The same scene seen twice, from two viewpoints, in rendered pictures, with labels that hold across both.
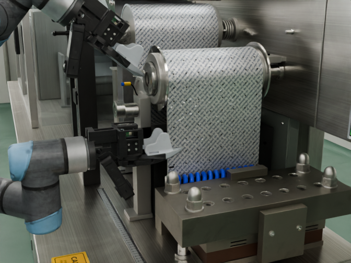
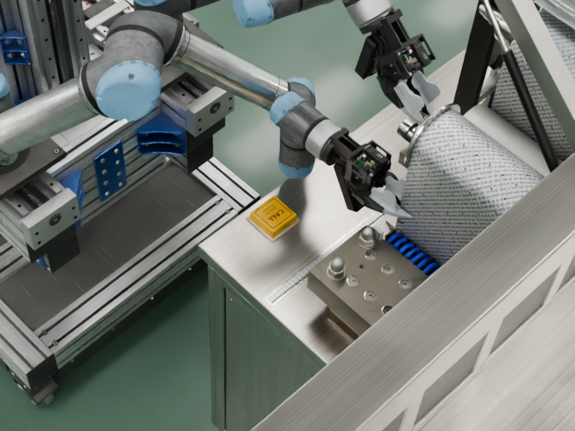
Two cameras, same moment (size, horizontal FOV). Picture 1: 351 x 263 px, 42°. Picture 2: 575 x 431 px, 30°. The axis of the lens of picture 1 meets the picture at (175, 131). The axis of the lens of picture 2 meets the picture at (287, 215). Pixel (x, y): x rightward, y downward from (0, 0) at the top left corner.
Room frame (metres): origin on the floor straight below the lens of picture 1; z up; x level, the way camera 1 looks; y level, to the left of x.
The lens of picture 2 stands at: (0.22, -1.00, 2.73)
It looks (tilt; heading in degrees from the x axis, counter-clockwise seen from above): 54 degrees down; 63
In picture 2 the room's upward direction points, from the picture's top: 4 degrees clockwise
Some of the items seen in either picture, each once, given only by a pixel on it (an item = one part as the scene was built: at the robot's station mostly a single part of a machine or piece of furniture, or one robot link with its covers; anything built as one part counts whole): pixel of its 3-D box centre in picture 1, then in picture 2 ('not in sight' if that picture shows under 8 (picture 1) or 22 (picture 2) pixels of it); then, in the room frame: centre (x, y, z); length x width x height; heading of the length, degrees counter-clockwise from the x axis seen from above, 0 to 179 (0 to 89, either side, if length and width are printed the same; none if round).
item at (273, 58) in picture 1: (270, 57); not in sight; (1.13, -0.23, 1.28); 0.06 x 0.05 x 0.02; 111
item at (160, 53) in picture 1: (156, 78); (432, 137); (1.02, 0.04, 1.25); 0.15 x 0.01 x 0.15; 21
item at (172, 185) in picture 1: (172, 181); (368, 235); (0.90, 0.01, 1.05); 0.04 x 0.04 x 0.04
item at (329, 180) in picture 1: (329, 176); not in sight; (0.93, -0.34, 1.05); 0.04 x 0.04 x 0.04
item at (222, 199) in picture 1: (253, 200); (411, 321); (0.91, -0.17, 1.00); 0.40 x 0.16 x 0.06; 111
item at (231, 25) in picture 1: (222, 30); not in sight; (1.36, -0.14, 1.33); 0.07 x 0.07 x 0.07; 21
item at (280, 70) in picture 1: (267, 71); not in sight; (1.13, -0.23, 1.25); 0.07 x 0.04 x 0.04; 111
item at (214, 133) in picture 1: (214, 136); (448, 238); (1.01, -0.09, 1.12); 0.23 x 0.01 x 0.18; 111
